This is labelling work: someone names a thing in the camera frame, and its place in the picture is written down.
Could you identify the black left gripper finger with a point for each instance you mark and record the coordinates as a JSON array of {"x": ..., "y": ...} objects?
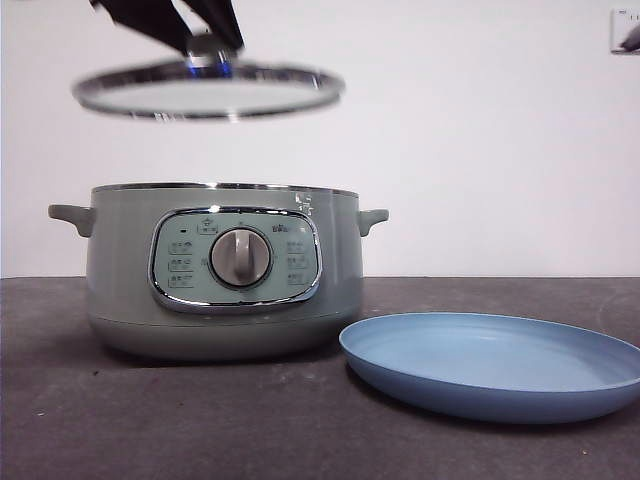
[
  {"x": 150, "y": 20},
  {"x": 220, "y": 22}
]

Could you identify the glass lid with green knob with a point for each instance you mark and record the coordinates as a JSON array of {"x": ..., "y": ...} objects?
[{"x": 200, "y": 95}]

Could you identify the pale green electric steamer pot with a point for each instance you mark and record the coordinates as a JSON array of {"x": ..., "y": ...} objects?
[{"x": 125, "y": 250}]

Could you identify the blue round plate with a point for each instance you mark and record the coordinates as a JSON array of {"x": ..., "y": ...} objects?
[{"x": 475, "y": 395}]

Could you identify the white wall socket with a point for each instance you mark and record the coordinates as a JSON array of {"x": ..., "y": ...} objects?
[{"x": 616, "y": 20}]

